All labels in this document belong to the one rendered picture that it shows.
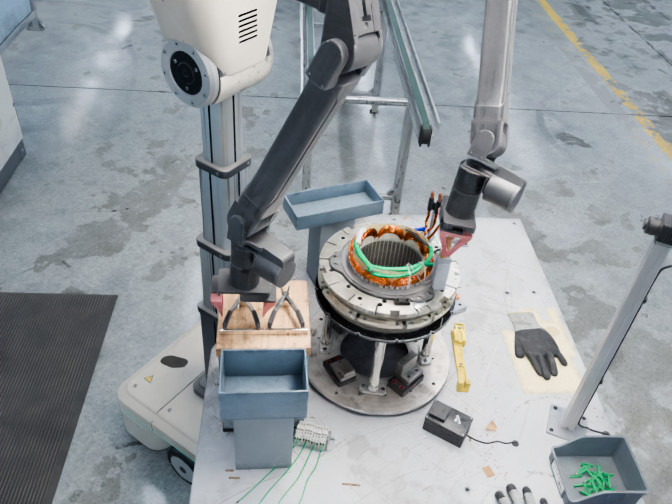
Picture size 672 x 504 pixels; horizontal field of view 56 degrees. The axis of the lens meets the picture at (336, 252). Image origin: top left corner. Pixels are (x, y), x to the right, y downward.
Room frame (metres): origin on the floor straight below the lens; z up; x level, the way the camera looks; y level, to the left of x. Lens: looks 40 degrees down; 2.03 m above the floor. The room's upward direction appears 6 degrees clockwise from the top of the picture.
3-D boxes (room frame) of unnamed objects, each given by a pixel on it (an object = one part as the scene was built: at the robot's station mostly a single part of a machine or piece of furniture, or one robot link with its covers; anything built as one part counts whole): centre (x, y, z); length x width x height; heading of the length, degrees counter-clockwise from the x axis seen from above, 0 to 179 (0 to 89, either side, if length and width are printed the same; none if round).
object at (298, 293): (0.94, 0.14, 1.05); 0.20 x 0.19 x 0.02; 8
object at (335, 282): (1.10, -0.12, 1.09); 0.32 x 0.32 x 0.01
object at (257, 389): (0.79, 0.12, 0.92); 0.17 x 0.11 x 0.28; 98
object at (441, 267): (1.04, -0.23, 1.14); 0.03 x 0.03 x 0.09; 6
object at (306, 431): (0.83, 0.01, 0.80); 0.10 x 0.05 x 0.04; 80
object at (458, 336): (1.12, -0.35, 0.80); 0.22 x 0.04 x 0.03; 179
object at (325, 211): (1.38, 0.02, 0.92); 0.25 x 0.11 x 0.28; 117
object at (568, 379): (1.18, -0.57, 0.78); 0.31 x 0.19 x 0.01; 6
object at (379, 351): (0.97, -0.12, 0.91); 0.02 x 0.02 x 0.21
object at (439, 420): (0.89, -0.30, 0.81); 0.10 x 0.06 x 0.06; 63
